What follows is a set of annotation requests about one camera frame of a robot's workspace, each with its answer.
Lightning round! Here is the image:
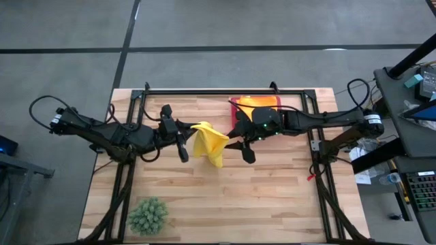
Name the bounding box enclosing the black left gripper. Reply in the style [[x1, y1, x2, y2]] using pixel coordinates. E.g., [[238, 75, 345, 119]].
[[153, 117, 202, 163]]

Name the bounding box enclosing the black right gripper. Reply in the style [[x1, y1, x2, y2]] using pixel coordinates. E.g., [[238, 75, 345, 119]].
[[225, 107, 285, 151]]

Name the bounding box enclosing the yellow microfiber towel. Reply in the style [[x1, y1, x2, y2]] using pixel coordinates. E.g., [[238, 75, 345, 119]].
[[189, 120, 230, 169]]

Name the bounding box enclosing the orange microfiber towel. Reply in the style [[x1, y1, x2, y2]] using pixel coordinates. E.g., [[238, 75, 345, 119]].
[[237, 95, 279, 120]]

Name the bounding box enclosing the pink plastic tray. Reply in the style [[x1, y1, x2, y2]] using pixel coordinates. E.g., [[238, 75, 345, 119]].
[[230, 95, 283, 132]]

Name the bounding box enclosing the artificial green potted plant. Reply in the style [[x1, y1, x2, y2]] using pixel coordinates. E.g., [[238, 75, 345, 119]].
[[126, 196, 170, 238]]

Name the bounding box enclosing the white paper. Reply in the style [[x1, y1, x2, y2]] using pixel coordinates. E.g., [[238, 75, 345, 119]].
[[349, 146, 373, 186]]

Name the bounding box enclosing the black metal beam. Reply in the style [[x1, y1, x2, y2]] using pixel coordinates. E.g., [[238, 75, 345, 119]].
[[350, 137, 406, 175]]

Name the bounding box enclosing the clear plastic water bottle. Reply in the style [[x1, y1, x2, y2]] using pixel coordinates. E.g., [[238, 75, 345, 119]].
[[379, 171, 403, 186]]

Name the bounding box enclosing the grey desk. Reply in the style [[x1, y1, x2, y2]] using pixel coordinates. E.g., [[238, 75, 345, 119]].
[[373, 65, 436, 159]]

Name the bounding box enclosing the grey metal bench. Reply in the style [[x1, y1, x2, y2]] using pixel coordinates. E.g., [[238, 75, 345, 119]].
[[0, 152, 55, 245]]

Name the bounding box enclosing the black device blue light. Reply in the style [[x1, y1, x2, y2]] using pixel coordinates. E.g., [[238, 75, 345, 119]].
[[0, 135, 19, 157]]

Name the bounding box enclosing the teal box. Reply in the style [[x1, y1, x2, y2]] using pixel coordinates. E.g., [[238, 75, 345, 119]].
[[403, 73, 424, 90]]

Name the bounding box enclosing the laptop with blue screen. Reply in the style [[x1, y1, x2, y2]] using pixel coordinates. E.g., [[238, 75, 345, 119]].
[[398, 100, 436, 123]]

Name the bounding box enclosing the backlit black keyboard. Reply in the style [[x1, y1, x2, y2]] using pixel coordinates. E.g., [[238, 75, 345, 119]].
[[405, 169, 436, 212]]

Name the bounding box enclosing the black electronic device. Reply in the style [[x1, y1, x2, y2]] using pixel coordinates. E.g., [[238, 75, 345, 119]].
[[418, 65, 436, 101]]

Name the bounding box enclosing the black metal post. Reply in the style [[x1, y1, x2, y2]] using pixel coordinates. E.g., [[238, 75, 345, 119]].
[[388, 33, 436, 80]]

